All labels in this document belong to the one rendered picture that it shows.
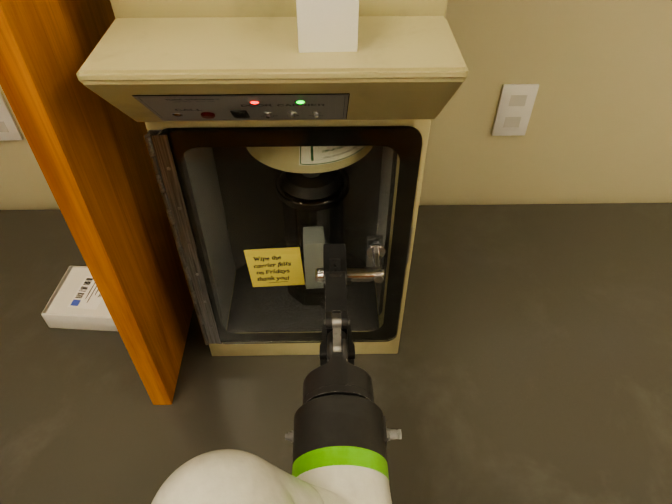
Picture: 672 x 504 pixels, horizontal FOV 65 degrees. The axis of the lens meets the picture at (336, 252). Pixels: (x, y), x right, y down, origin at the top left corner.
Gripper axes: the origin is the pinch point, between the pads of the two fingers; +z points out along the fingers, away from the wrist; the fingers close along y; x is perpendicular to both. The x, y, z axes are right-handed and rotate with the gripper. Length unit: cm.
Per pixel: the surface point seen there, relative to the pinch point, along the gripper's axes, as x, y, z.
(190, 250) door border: 19.4, 0.9, 3.4
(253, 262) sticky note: 11.2, -1.7, 3.5
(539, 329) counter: -36.7, -26.1, 9.3
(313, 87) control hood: 1.8, 29.0, -5.9
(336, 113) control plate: -0.3, 23.3, -0.4
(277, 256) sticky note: 7.8, -0.6, 3.4
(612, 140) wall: -60, -12, 48
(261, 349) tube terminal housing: 12.5, -24.0, 4.6
